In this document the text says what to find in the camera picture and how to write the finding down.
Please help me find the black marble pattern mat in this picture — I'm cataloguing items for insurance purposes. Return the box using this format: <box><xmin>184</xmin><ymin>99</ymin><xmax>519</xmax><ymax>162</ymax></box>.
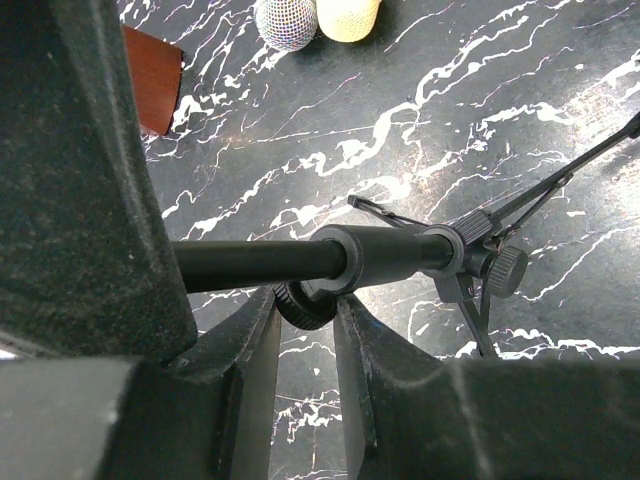
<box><xmin>117</xmin><ymin>1</ymin><xmax>639</xmax><ymax>479</ymax></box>

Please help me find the black silver-grille microphone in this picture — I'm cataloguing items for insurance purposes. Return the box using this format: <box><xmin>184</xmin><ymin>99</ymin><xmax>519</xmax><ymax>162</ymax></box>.
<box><xmin>254</xmin><ymin>0</ymin><xmax>318</xmax><ymax>52</ymax></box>

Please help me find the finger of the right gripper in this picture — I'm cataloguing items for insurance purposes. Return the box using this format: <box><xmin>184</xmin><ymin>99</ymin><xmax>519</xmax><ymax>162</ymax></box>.
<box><xmin>1</xmin><ymin>1</ymin><xmax>197</xmax><ymax>362</ymax></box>

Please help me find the wooden metronome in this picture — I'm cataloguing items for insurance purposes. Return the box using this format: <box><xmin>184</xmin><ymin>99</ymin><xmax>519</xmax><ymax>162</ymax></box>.
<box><xmin>122</xmin><ymin>25</ymin><xmax>183</xmax><ymax>135</ymax></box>

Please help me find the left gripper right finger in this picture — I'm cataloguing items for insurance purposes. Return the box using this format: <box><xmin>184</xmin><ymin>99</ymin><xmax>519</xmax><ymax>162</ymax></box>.
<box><xmin>333</xmin><ymin>295</ymin><xmax>442</xmax><ymax>479</ymax></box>

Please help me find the cream microphone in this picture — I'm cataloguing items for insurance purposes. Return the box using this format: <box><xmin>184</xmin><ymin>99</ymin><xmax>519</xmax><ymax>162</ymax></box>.
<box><xmin>316</xmin><ymin>0</ymin><xmax>380</xmax><ymax>43</ymax></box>

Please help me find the shock mount tripod stand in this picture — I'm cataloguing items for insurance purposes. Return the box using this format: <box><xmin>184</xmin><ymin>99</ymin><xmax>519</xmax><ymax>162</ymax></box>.
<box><xmin>171</xmin><ymin>117</ymin><xmax>639</xmax><ymax>358</ymax></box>

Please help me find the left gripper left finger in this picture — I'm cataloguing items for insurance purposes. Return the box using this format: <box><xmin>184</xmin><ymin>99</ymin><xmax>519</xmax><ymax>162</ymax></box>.
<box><xmin>169</xmin><ymin>287</ymin><xmax>281</xmax><ymax>479</ymax></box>

